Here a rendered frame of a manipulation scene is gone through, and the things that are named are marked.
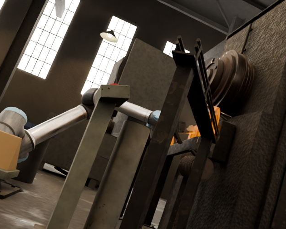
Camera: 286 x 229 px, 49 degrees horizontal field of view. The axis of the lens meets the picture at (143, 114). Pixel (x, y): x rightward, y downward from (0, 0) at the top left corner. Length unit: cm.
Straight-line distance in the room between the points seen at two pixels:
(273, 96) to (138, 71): 316
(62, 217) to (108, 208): 18
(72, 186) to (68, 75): 1115
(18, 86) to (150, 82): 805
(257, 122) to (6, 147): 133
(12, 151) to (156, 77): 342
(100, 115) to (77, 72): 1112
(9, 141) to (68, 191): 66
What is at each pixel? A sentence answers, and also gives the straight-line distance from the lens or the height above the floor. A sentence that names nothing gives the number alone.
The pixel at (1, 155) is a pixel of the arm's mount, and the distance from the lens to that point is 179.
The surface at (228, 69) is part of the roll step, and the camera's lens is 211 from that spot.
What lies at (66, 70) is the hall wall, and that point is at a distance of 1233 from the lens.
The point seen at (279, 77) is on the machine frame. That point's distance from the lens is 192.
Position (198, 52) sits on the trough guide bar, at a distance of 99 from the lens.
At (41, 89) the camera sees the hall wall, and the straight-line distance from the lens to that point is 1218.
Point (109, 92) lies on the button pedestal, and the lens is 117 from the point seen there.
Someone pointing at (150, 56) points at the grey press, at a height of 212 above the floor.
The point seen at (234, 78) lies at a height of 108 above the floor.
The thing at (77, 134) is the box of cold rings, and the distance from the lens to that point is 428.
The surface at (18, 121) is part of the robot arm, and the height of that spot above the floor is 38.
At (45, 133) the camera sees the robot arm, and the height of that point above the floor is 38.
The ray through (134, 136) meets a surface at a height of 46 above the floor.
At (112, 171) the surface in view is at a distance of 127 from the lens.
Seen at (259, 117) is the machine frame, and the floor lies 83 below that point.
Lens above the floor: 30
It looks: 11 degrees up
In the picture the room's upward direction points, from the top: 20 degrees clockwise
